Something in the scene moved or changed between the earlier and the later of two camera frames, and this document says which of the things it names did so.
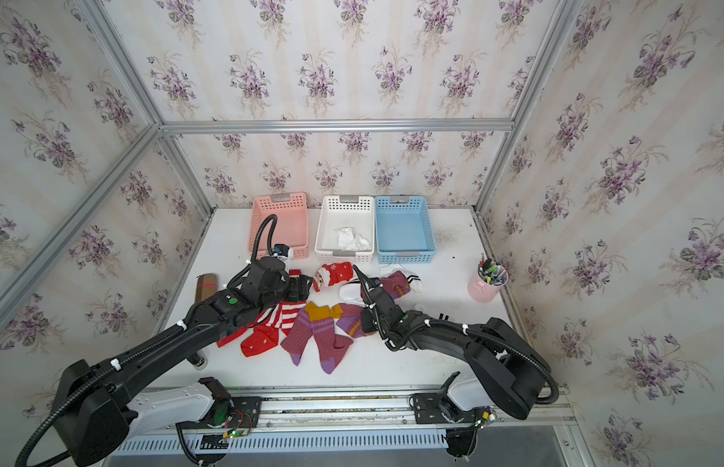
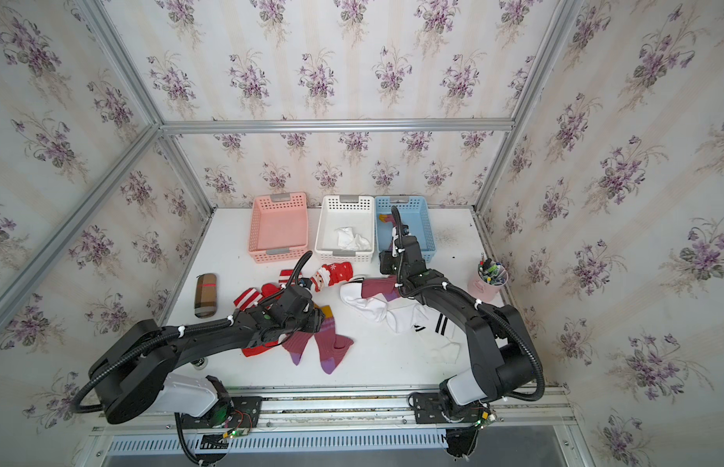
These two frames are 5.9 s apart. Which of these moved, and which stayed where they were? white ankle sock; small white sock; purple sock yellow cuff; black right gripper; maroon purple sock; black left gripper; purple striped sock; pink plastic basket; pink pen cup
Moved: purple striped sock; black left gripper; black right gripper
Stayed: white ankle sock; maroon purple sock; pink pen cup; small white sock; purple sock yellow cuff; pink plastic basket
